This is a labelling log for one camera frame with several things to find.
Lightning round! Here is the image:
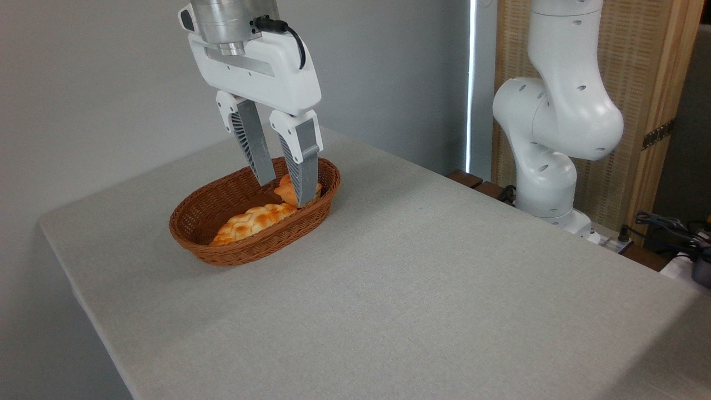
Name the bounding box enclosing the long braided bread loaf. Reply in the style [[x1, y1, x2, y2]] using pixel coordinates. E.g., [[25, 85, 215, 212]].
[[209, 203, 299, 247]]

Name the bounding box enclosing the bundle of dark cables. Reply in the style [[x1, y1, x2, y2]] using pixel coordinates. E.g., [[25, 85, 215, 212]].
[[635, 211, 711, 262]]

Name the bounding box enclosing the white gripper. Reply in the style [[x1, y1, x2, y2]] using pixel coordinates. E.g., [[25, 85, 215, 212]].
[[179, 4, 324, 207]]

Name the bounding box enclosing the metal screen hinge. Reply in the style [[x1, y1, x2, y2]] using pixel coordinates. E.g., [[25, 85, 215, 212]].
[[642, 118, 675, 151]]

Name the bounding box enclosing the brown wicker oval basket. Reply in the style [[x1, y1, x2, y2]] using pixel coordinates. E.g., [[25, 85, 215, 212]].
[[169, 157, 341, 267]]

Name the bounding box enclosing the round knotted bread roll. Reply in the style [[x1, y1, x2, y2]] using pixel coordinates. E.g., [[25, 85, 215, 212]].
[[274, 173, 323, 207]]

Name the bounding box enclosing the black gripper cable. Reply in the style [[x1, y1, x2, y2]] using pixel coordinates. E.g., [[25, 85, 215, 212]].
[[253, 16, 307, 70]]

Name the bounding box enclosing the wooden woven screen panel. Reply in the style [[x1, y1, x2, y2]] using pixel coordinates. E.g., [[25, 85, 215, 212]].
[[492, 0, 705, 245]]

